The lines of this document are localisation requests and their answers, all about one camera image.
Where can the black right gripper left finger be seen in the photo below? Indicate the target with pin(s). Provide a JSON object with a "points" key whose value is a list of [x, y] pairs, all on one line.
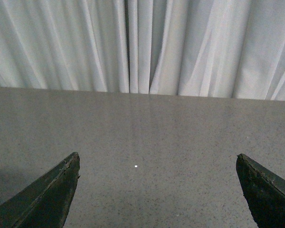
{"points": [[46, 202]]}

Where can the white pleated curtain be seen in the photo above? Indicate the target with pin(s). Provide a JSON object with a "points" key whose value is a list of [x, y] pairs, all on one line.
{"points": [[214, 48]]}

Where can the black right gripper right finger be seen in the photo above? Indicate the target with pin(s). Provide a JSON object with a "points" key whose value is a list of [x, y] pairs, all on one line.
{"points": [[264, 192]]}

